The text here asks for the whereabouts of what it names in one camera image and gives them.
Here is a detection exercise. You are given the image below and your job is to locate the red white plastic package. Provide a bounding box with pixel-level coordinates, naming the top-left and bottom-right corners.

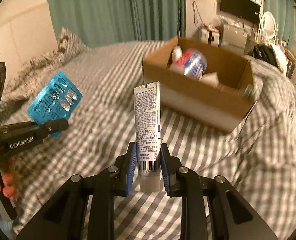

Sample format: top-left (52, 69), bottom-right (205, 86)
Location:
top-left (172, 49), bottom-right (207, 80)

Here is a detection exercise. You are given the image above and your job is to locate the black bag on chair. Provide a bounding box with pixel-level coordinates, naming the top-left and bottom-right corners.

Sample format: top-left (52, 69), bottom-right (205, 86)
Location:
top-left (247, 44), bottom-right (278, 67)

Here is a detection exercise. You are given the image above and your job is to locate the silver mini fridge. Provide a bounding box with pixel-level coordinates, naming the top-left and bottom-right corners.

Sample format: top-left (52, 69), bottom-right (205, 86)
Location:
top-left (221, 24), bottom-right (247, 49)

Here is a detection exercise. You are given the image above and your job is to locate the oval white vanity mirror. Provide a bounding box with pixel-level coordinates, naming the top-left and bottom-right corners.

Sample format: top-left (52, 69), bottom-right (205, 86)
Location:
top-left (259, 11), bottom-right (278, 40)

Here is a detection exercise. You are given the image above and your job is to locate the small green curtain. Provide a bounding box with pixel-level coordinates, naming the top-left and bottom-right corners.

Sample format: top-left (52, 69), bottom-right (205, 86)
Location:
top-left (264, 0), bottom-right (295, 49)

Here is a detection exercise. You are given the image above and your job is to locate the floral patterned blanket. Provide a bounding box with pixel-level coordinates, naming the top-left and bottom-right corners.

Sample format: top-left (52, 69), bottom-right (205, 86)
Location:
top-left (2, 49), bottom-right (71, 100)

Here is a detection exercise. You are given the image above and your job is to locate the person left hand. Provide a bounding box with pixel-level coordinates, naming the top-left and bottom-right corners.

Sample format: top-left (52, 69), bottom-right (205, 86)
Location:
top-left (0, 158), bottom-right (20, 204)

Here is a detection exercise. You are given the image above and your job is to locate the grey checkered bed duvet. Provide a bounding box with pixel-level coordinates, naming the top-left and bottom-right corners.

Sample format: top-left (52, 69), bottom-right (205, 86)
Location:
top-left (0, 41), bottom-right (296, 239)

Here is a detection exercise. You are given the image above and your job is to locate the black wall television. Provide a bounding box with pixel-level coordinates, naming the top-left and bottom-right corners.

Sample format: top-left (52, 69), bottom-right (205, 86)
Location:
top-left (220, 0), bottom-right (260, 25)

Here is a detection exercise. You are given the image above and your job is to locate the teal blister pill pack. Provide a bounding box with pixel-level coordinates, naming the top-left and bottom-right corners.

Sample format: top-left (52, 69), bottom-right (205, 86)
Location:
top-left (27, 72), bottom-right (82, 140)

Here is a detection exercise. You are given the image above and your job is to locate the small white tube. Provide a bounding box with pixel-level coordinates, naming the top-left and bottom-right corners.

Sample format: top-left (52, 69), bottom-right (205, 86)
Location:
top-left (134, 81), bottom-right (161, 192)

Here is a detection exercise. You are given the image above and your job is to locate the checkered pillow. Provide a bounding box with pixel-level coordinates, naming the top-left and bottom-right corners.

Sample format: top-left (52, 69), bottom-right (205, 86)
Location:
top-left (57, 27), bottom-right (89, 56)

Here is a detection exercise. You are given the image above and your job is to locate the large green curtain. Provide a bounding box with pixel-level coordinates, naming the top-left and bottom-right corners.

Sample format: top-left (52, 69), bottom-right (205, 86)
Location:
top-left (47, 0), bottom-right (186, 48)

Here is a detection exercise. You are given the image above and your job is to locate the brown cardboard box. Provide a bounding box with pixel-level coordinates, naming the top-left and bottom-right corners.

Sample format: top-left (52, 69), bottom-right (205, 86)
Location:
top-left (143, 37), bottom-right (256, 133)

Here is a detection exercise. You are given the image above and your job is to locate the white cushion on chair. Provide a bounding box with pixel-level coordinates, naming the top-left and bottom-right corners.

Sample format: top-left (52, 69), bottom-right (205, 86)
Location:
top-left (271, 44), bottom-right (288, 76)

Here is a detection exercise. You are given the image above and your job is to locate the rolled white towel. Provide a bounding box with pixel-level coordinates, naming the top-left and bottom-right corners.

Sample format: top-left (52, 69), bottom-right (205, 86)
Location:
top-left (169, 46), bottom-right (183, 73)

